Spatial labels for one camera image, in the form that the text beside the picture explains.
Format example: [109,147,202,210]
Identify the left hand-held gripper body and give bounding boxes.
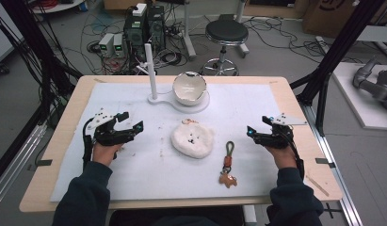
[86,107,137,147]

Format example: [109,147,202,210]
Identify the black frame post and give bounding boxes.
[0,0,84,127]
[289,0,387,137]

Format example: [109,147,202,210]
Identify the white bowl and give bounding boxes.
[171,71,209,107]

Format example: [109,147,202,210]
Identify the person's right hand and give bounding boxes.
[264,145,298,170]

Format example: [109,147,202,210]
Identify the cardboard box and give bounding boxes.
[301,0,384,40]

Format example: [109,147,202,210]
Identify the right hand-held gripper black cable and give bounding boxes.
[287,137,306,182]

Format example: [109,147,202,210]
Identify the thin wooden stick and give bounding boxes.
[305,174,330,198]

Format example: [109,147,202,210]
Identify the aluminium rail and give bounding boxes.
[299,103,365,226]
[0,122,48,209]

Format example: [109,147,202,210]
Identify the black computer tower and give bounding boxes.
[146,4,167,52]
[122,12,149,62]

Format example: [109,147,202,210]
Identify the dark tape piece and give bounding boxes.
[314,157,337,170]
[35,158,54,168]

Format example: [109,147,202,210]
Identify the white box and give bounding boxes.
[131,3,148,18]

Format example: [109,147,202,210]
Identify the grey power supply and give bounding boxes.
[113,32,126,58]
[98,32,116,58]

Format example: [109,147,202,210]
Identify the white table leg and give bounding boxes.
[242,204,258,226]

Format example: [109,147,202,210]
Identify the brown dog keychain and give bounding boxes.
[218,140,239,189]

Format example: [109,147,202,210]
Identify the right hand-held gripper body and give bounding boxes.
[256,112,308,150]

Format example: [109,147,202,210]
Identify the white power strip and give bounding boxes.
[315,35,332,55]

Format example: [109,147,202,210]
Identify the white platform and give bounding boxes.
[331,61,387,132]

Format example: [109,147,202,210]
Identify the person's left hand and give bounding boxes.
[91,142,123,168]

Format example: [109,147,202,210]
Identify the wooden table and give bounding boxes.
[19,74,344,214]

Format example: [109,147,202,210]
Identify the white plush toy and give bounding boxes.
[169,121,216,160]

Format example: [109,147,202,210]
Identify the white stand with pole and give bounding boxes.
[143,42,211,115]

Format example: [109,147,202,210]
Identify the left hand-held gripper black cable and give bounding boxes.
[81,118,95,171]

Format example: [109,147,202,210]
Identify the black round stool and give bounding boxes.
[200,19,250,77]

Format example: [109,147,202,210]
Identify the person's legs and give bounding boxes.
[108,205,246,226]

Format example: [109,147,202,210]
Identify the white table mat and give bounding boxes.
[49,82,285,202]

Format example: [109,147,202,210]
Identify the hand-held gripper black cable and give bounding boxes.
[287,137,306,182]
[81,118,95,171]

